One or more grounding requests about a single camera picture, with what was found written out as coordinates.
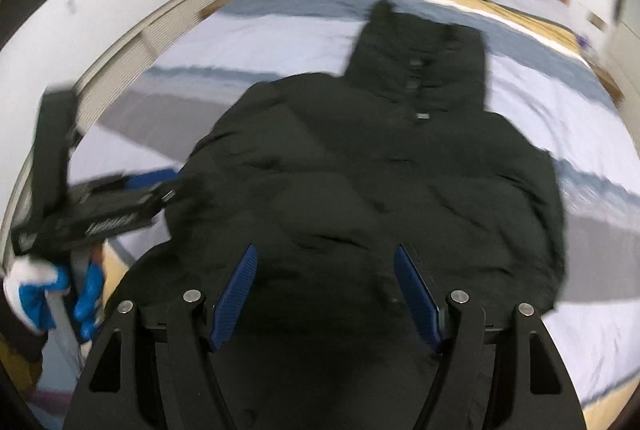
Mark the white panelled cabinet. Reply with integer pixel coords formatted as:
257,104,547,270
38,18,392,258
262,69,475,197
75,0,238,133

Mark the white louvred wardrobe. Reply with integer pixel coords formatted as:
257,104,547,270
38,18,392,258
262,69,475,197
600,0,640,80

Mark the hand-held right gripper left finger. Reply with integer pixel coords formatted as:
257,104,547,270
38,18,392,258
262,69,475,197
62,244,259,430

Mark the striped duvet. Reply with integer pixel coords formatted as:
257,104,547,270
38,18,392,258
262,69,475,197
65,0,640,416

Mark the wooden nightstand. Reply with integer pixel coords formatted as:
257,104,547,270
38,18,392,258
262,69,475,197
592,60,627,103

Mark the black hooded puffer jacket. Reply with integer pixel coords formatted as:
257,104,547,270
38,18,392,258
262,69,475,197
102,0,568,430

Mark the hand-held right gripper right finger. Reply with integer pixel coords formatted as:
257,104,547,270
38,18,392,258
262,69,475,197
393,244,587,430

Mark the person's left hand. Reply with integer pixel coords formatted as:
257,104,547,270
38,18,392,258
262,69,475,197
2,259,105,344

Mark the person's left forearm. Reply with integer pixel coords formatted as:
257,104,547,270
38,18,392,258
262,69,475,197
2,322,48,393

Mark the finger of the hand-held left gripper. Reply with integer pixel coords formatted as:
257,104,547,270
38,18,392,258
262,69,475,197
125,167,181,193
149,186,177,227

